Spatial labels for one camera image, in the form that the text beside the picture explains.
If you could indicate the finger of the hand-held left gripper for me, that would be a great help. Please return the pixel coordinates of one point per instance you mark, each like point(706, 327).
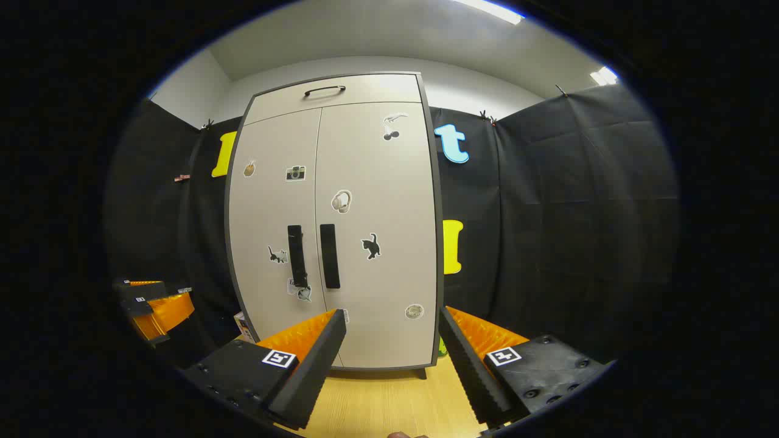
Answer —
point(164, 313)
point(146, 291)

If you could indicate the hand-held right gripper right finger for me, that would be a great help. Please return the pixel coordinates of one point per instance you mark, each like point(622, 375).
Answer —
point(475, 377)

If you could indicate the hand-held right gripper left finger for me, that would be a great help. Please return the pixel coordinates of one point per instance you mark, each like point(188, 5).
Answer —
point(316, 365)

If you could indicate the cabinet door with camera sticker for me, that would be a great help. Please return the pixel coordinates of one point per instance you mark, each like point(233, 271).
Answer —
point(268, 207)

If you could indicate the cabinet door with headphone sticker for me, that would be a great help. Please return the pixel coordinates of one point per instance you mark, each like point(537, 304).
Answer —
point(389, 182)

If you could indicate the beige double-door shoe cabinet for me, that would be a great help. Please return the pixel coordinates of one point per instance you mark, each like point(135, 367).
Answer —
point(426, 91)

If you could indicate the beige cabinet drawer front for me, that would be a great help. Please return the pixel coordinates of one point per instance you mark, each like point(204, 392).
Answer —
point(377, 91)

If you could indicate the yellow green object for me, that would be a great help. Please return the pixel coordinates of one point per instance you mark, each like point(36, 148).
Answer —
point(442, 348)

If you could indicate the small printed box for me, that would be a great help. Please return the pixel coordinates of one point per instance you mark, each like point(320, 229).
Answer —
point(243, 325)

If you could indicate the black clip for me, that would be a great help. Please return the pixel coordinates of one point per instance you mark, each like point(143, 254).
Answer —
point(207, 125)

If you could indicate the black backdrop cloth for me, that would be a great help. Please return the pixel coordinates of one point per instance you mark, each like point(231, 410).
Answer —
point(578, 213)

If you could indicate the short ceiling light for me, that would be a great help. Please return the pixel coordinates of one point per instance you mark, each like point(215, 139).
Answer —
point(604, 76)

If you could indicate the long ceiling light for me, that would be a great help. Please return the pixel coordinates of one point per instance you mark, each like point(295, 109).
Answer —
point(490, 9)

